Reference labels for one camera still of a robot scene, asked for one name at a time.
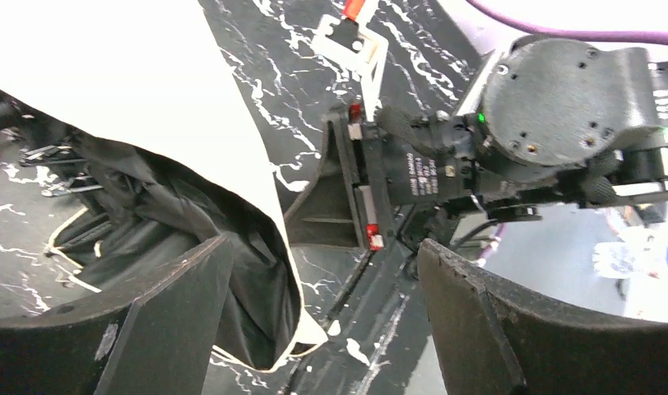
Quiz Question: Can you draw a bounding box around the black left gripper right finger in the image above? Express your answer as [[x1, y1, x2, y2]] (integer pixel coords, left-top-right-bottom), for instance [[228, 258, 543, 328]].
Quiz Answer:
[[416, 239, 668, 394]]

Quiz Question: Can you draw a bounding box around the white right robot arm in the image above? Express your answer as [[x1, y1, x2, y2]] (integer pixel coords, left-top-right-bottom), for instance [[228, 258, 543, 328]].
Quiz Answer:
[[285, 38, 668, 250]]

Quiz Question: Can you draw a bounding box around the beige and black folding umbrella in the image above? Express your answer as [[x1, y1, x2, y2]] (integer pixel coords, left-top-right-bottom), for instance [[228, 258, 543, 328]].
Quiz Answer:
[[0, 0, 330, 374]]

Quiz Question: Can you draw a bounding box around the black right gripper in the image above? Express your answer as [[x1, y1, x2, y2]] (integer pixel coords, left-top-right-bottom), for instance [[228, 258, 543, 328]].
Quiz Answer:
[[284, 105, 473, 251]]

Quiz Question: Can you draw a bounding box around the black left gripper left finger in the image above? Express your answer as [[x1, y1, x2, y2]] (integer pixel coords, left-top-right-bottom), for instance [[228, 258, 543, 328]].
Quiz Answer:
[[0, 236, 233, 394]]

